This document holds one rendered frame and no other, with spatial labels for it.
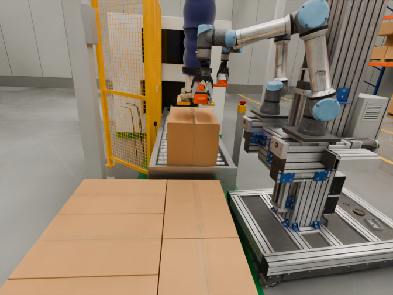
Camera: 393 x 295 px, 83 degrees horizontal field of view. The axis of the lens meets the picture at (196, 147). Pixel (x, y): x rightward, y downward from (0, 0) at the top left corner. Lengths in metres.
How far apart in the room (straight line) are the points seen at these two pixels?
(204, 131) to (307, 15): 0.96
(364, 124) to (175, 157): 1.30
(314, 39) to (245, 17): 10.08
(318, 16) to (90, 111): 2.00
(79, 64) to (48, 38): 8.77
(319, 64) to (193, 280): 1.09
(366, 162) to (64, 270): 1.55
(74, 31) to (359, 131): 2.33
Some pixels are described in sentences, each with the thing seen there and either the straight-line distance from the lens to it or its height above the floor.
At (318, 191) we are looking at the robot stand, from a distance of 1.89.
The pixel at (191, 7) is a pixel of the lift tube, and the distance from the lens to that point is 1.77.
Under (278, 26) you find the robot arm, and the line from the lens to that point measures 1.33.
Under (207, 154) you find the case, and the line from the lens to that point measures 1.77.
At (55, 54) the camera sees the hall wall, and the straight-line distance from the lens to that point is 11.08.
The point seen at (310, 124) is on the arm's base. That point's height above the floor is 1.10.
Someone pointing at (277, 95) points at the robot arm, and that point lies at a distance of 1.78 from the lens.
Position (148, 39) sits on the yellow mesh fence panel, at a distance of 2.34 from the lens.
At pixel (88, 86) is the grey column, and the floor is 1.10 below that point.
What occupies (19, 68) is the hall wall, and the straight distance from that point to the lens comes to 11.66.
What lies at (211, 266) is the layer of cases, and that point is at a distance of 1.13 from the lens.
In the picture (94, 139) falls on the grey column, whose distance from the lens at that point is 2.52.
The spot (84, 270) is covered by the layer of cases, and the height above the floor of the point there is 0.54.
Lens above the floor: 1.39
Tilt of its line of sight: 22 degrees down
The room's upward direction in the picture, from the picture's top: 3 degrees clockwise
